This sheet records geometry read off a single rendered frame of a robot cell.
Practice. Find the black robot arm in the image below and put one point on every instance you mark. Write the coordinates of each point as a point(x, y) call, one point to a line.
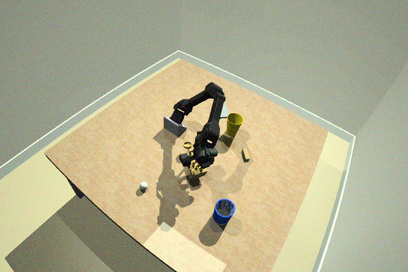
point(211, 129)

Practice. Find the blue mug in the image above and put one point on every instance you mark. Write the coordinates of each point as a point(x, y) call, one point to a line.
point(223, 211)

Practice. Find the small white ball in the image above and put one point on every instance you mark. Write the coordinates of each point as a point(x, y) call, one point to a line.
point(143, 185)

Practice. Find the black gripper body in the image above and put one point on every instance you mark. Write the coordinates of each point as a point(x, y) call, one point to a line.
point(186, 160)

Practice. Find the yellow cup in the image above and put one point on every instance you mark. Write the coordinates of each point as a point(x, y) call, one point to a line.
point(234, 121)

